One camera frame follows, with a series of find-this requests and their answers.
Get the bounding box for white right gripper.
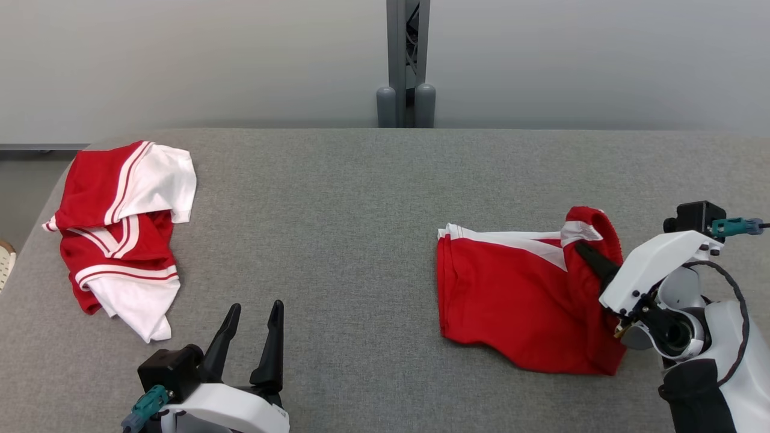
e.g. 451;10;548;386
574;230;724;316

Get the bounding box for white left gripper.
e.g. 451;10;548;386
159;299;291;433

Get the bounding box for red shorts with white stripe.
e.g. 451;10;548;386
436;206;627;376

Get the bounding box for red and white jersey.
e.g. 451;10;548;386
42;140;198;344

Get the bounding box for white perforated basket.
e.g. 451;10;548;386
0;241;17;293

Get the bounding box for teal left camera connector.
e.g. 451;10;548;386
122;385;170;433

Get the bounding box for teal camera connector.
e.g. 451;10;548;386
711;216;765;238
122;385;170;433

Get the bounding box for teal right camera connector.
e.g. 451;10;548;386
711;216;765;238

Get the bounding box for grey metal pillar frame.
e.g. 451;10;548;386
376;0;437;129

